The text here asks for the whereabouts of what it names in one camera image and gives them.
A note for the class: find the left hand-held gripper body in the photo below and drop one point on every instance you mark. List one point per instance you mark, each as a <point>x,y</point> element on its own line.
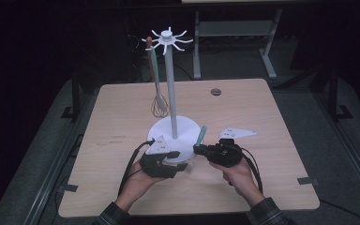
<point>157,168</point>

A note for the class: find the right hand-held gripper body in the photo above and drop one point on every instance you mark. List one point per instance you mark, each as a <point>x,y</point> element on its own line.
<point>225,153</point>

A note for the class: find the white utensil rack stand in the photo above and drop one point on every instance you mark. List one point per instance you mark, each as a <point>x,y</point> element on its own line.
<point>172,93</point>

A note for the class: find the person's left hand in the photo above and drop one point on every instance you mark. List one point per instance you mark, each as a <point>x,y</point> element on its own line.
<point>137,184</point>

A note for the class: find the person's right hand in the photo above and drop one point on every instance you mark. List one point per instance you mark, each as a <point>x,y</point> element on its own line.
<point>237,178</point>

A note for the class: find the grey table grommet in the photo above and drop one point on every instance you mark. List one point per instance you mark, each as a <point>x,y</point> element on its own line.
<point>216,92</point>

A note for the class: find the grey tape strip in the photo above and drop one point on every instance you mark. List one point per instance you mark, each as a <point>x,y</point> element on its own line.
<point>68,188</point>
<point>307,181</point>

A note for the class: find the black metal stand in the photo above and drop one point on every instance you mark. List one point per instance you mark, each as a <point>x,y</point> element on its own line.
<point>75,93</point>
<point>334,90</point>

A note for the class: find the aluminium floor rail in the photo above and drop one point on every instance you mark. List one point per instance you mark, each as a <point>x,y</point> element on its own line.
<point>353,150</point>
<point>53,168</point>

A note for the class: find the grey metal desk frame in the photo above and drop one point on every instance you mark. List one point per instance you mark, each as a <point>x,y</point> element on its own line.
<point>234,28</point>

